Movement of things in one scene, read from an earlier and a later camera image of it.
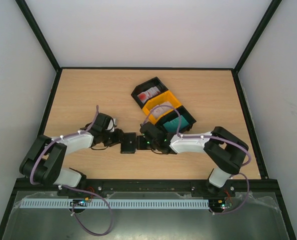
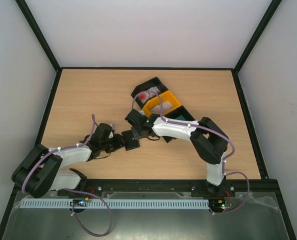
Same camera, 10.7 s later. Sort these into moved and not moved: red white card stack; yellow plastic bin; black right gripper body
Moved: black right gripper body
Not moved: yellow plastic bin; red white card stack
